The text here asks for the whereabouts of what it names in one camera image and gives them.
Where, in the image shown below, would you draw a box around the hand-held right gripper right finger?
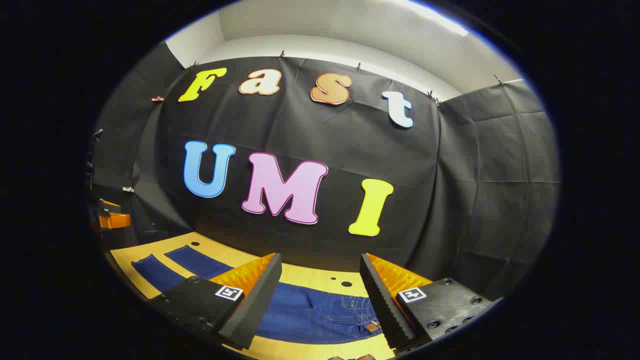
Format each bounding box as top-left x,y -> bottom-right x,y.
359,252 -> 502,352

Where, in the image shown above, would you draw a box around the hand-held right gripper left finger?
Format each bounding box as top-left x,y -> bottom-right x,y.
147,253 -> 283,351

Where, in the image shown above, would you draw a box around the blue denim jeans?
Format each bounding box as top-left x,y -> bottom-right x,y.
131,245 -> 384,345

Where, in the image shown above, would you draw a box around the black backdrop cloth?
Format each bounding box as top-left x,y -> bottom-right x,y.
90,41 -> 561,301

